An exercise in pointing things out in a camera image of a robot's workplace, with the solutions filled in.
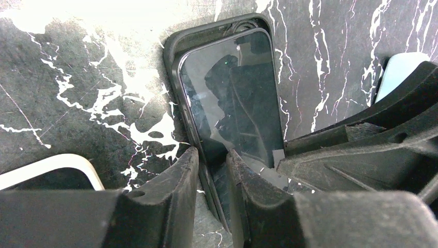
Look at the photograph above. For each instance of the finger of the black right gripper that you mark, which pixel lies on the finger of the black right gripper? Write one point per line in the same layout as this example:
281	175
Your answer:
413	96
402	158

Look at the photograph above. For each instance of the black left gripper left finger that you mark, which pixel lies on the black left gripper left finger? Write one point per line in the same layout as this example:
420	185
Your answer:
160	213

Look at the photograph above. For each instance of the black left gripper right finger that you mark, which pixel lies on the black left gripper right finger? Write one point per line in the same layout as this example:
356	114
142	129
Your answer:
262	215

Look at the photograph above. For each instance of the purple-edged smartphone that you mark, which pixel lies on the purple-edged smartphone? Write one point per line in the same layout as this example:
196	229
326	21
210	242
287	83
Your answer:
59	179

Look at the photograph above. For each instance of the black smartphone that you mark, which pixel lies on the black smartphone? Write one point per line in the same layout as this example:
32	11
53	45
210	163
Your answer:
230	100

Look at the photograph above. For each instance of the beige phone case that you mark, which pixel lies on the beige phone case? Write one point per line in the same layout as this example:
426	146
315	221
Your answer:
66	160

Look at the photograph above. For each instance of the light blue phone case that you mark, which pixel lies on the light blue phone case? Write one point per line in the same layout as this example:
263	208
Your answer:
398	68

